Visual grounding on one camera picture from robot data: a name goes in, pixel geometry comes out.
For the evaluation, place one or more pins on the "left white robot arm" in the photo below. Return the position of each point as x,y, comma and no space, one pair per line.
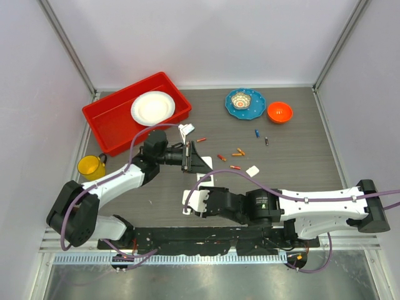
75,213

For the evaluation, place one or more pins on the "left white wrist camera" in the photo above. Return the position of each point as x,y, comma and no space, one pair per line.
184,130

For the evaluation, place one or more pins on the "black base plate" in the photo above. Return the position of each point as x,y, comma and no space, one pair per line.
210,241

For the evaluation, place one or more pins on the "yellow plastic mug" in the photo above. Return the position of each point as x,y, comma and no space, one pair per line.
93,167

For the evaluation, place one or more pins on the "white paper plate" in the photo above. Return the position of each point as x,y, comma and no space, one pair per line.
152,108

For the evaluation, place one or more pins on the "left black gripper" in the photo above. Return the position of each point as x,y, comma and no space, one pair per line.
193,164

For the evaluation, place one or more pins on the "orange battery pair right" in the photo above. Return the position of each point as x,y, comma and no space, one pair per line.
241,152

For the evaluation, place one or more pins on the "red orange battery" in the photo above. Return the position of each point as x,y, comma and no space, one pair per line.
221,157
235,167

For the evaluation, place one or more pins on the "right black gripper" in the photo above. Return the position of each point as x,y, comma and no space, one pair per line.
210,188

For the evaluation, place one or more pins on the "white remote control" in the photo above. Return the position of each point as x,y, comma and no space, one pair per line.
209,181

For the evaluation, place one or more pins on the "orange plastic bowl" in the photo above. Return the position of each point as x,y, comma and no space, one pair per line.
279,112

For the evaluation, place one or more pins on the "red plastic bin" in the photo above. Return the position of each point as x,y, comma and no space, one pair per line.
110,117

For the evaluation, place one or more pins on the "white slotted cable duct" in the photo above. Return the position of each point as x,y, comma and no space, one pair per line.
231,257

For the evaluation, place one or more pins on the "white remote battery cover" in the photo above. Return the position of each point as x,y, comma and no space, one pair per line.
252,171

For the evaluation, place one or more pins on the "red orange battery centre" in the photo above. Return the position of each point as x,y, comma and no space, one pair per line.
221,157

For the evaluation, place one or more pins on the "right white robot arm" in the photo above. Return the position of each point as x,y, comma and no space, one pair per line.
289,216

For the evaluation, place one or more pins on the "red battery near bin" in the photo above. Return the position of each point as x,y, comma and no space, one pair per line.
200,140

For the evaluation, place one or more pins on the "small patterned flower bowl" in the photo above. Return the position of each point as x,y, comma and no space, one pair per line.
241,100

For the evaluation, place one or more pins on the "red orange battery lower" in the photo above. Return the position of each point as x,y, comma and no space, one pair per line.
235,167

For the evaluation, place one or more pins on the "blue ceramic plate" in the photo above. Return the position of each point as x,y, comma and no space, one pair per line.
255,110

